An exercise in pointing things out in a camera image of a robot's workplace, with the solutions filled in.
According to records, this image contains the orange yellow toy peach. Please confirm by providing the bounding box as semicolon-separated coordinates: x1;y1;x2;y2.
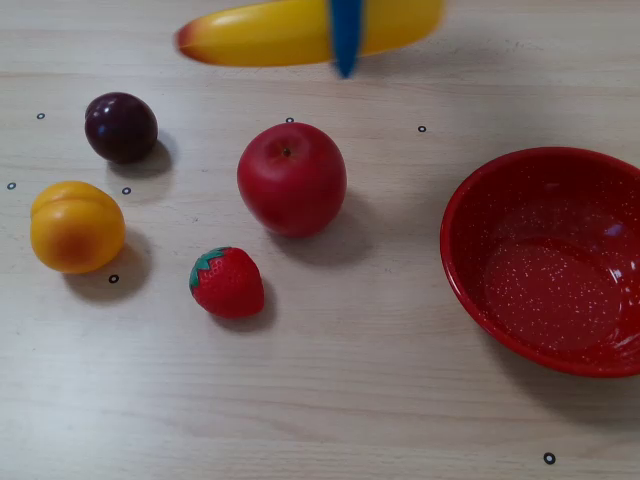
29;180;127;275

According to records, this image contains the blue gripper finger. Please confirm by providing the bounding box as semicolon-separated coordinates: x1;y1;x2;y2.
328;0;369;80

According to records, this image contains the red toy strawberry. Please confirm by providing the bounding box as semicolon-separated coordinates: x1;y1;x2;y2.
188;246;265;319

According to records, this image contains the dark purple toy plum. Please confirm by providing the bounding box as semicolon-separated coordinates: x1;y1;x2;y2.
83;91;159;165

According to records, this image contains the yellow toy banana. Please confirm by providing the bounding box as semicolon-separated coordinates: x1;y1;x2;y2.
173;0;445;68

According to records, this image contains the red toy apple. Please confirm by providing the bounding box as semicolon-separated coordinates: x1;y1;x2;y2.
236;122;348;239

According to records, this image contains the red speckled enamel bowl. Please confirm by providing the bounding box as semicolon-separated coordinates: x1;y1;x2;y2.
439;146;640;378

